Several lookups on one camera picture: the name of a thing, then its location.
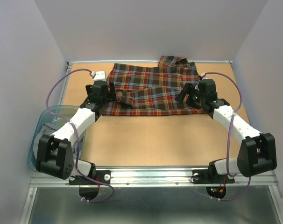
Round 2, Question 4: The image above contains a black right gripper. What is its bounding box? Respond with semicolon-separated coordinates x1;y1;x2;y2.
174;83;205;109

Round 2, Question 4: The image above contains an aluminium table rail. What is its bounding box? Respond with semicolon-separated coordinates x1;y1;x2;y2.
29;166;279;188
67;60;233;64

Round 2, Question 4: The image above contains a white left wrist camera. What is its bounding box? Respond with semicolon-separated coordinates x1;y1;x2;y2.
91;70;106;81

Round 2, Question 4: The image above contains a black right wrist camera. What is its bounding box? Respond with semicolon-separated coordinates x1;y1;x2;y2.
198;79;218;100

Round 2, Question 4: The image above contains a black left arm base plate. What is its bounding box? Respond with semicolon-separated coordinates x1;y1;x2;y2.
69;170;111;186

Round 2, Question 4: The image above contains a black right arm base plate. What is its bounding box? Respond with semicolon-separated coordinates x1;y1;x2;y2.
190;168;235;184

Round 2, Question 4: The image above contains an aluminium front table rail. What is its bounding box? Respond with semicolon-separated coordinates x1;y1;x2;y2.
29;166;279;188

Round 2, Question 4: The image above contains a red blue plaid flannel shirt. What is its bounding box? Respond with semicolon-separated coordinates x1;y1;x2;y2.
103;56;203;116

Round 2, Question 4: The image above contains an aluminium back table rail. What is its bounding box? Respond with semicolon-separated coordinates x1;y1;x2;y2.
67;60;233;64

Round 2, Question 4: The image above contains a grey crumpled shirt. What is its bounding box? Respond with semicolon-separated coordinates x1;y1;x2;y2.
33;123;85;159

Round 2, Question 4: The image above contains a clear blue plastic bin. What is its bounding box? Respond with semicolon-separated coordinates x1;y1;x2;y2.
28;105;78;172

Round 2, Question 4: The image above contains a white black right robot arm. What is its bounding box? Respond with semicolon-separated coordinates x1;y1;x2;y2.
176;79;277;182

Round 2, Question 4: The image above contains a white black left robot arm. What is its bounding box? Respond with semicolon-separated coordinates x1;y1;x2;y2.
35;80;116;184

